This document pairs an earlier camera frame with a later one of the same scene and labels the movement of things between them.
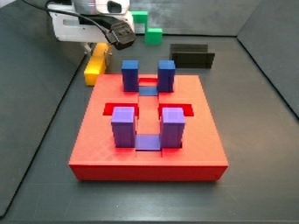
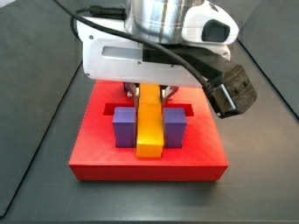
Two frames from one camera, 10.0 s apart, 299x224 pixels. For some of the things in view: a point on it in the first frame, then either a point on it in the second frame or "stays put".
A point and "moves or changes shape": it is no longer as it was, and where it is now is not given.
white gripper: [72, 31] to [119, 59]
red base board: [97, 161] stays put
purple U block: [171, 131] stays put
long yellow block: [96, 66] moves or changes shape
